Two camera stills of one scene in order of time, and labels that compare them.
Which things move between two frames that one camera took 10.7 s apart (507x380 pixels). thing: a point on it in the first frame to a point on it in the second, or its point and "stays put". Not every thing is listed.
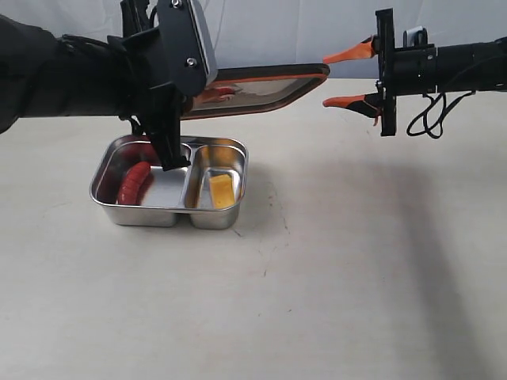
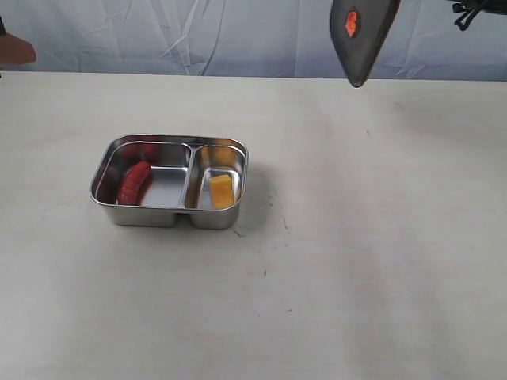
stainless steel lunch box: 131,184 stays put
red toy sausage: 132,183 stays put
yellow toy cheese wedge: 222,191 stays put
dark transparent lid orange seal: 246,89 to 360,31
